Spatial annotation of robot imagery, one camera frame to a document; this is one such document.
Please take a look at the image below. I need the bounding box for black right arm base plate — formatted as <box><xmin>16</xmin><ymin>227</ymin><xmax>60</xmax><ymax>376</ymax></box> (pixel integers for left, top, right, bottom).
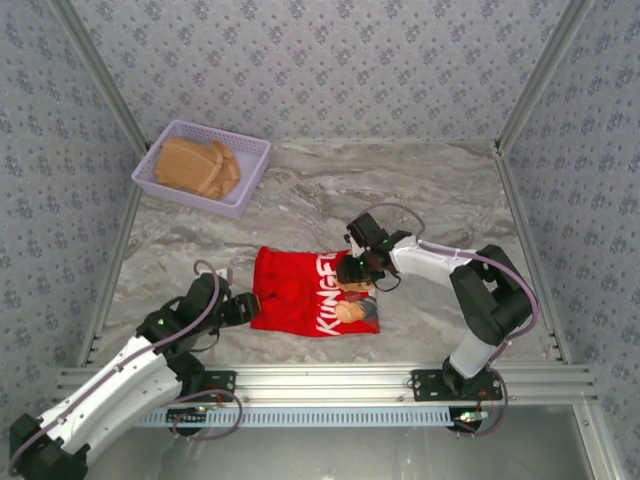
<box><xmin>411</xmin><ymin>368</ymin><xmax>504</xmax><ymax>402</ymax></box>

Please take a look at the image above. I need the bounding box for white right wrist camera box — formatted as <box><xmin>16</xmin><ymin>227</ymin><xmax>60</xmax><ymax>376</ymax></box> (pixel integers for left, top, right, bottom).
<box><xmin>344</xmin><ymin>231</ymin><xmax>370</xmax><ymax>259</ymax></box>

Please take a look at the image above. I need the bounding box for tan folded garment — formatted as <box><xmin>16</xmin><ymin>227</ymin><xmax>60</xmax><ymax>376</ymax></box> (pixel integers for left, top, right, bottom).
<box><xmin>154</xmin><ymin>138</ymin><xmax>243</xmax><ymax>200</ymax></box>

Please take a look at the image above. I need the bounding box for lavender perforated plastic basket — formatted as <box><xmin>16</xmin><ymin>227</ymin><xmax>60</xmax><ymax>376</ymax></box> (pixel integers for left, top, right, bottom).
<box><xmin>131</xmin><ymin>119</ymin><xmax>273</xmax><ymax>220</ymax></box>

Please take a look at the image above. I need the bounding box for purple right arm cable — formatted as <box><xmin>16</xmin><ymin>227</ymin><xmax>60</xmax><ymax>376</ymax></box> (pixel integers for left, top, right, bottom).
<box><xmin>364</xmin><ymin>202</ymin><xmax>540</xmax><ymax>372</ymax></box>

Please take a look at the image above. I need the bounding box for light blue slotted cable duct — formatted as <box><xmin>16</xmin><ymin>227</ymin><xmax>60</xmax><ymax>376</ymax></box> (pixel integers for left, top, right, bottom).
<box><xmin>134</xmin><ymin>405</ymin><xmax>457</xmax><ymax>429</ymax></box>

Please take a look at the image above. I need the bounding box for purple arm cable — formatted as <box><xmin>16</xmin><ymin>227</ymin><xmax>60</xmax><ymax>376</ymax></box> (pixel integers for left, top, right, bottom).
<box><xmin>364</xmin><ymin>202</ymin><xmax>540</xmax><ymax>372</ymax></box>
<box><xmin>7</xmin><ymin>259</ymin><xmax>222</xmax><ymax>476</ymax></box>

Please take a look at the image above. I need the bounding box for red printed t-shirt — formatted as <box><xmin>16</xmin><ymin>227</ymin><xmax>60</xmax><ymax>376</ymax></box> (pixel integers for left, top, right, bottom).
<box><xmin>249</xmin><ymin>245</ymin><xmax>381</xmax><ymax>339</ymax></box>

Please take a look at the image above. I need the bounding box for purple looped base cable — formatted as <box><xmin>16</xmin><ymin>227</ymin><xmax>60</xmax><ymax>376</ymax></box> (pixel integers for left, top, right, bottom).
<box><xmin>169</xmin><ymin>387</ymin><xmax>244</xmax><ymax>442</ymax></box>
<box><xmin>452</xmin><ymin>369</ymin><xmax>511</xmax><ymax>439</ymax></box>

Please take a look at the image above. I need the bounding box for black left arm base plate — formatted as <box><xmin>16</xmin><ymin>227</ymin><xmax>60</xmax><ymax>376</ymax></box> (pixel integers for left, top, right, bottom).
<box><xmin>194</xmin><ymin>368</ymin><xmax>238</xmax><ymax>404</ymax></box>

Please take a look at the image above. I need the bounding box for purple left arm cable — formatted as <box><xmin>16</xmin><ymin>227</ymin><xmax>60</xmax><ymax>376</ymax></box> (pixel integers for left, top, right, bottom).
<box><xmin>7</xmin><ymin>259</ymin><xmax>222</xmax><ymax>476</ymax></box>

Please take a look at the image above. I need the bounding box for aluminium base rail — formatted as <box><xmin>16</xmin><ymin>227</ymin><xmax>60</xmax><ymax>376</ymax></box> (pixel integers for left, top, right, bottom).
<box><xmin>54</xmin><ymin>364</ymin><xmax>599</xmax><ymax>404</ymax></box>

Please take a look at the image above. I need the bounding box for grey metal sheet panel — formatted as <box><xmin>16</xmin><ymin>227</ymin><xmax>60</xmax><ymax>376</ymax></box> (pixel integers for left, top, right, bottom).
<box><xmin>74</xmin><ymin>424</ymin><xmax>626</xmax><ymax>480</ymax></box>

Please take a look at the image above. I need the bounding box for black controller board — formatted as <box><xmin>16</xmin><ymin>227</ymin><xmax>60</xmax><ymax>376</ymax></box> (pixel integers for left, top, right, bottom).
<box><xmin>447</xmin><ymin>407</ymin><xmax>489</xmax><ymax>434</ymax></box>
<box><xmin>166</xmin><ymin>405</ymin><xmax>210</xmax><ymax>435</ymax></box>

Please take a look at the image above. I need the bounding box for aluminium frame post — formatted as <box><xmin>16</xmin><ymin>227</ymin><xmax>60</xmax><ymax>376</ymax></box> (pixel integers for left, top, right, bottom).
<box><xmin>492</xmin><ymin>0</ymin><xmax>596</xmax><ymax>157</ymax></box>
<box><xmin>49</xmin><ymin>0</ymin><xmax>151</xmax><ymax>154</ymax></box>

